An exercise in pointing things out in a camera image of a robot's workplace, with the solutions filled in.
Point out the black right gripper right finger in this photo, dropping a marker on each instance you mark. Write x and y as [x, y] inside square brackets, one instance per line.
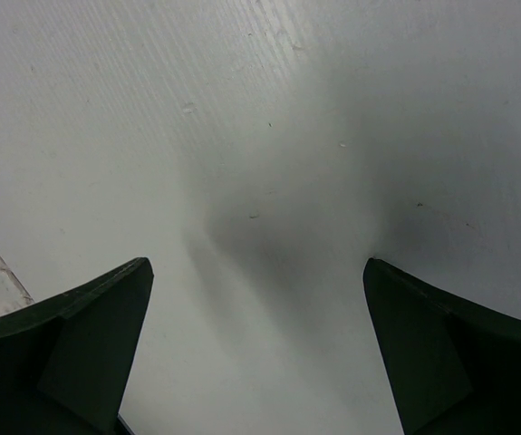
[454, 366]

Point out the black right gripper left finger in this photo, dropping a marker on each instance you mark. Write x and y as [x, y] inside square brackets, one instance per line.
[65, 362]

